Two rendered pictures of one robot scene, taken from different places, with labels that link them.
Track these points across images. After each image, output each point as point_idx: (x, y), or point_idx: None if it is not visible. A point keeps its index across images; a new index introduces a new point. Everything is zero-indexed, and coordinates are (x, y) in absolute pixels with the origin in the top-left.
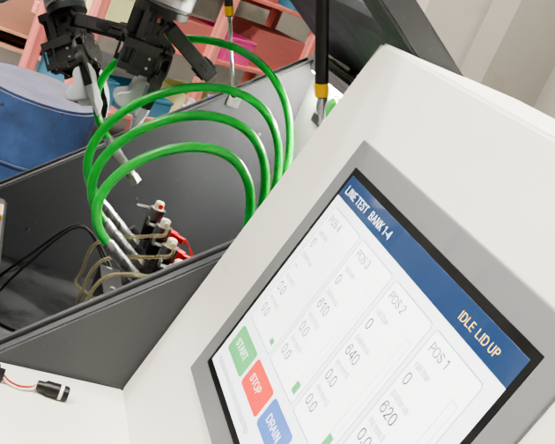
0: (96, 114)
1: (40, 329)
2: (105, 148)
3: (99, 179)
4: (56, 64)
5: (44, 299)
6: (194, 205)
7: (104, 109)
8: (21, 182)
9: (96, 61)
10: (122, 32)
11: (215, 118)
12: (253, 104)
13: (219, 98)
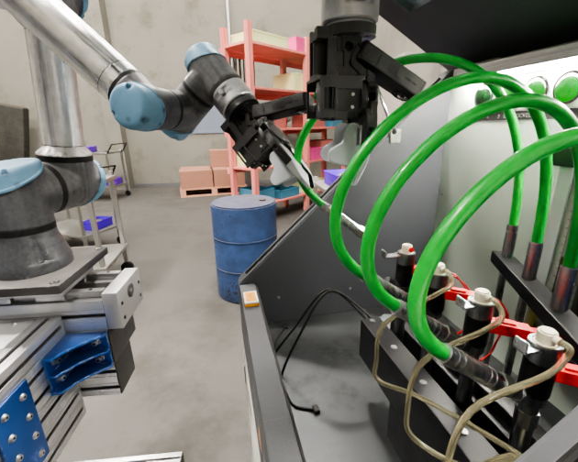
0: (306, 187)
1: None
2: (311, 215)
3: (316, 240)
4: (252, 158)
5: (316, 353)
6: (390, 230)
7: (309, 181)
8: (261, 266)
9: (285, 140)
10: (298, 101)
11: (512, 103)
12: (508, 83)
13: (383, 139)
